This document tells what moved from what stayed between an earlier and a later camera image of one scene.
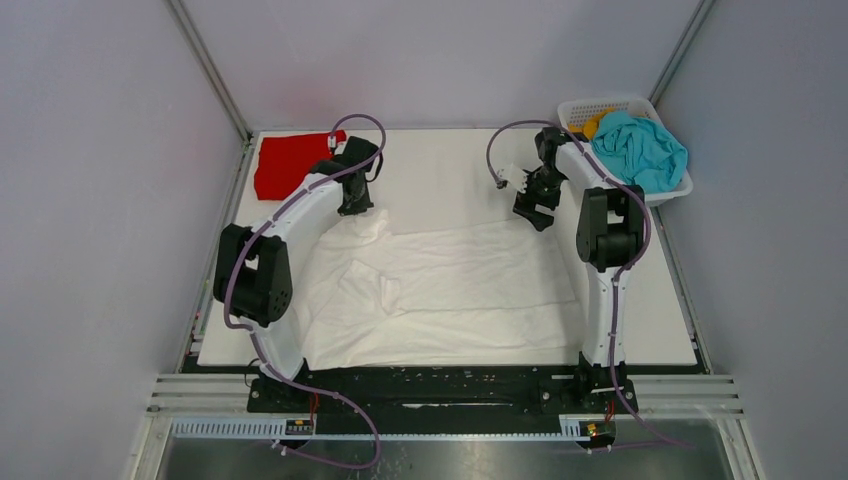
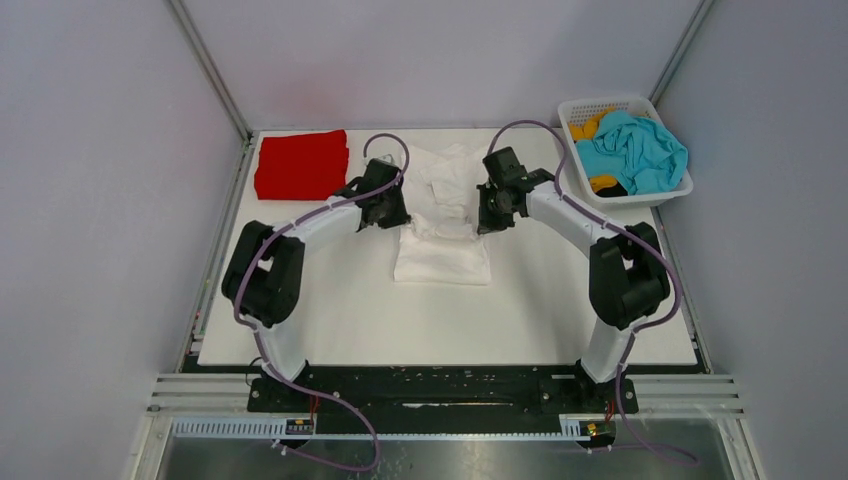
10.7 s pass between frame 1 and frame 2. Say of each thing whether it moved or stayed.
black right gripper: moved
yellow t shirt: stayed
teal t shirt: stayed
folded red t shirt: stayed
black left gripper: moved
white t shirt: moved
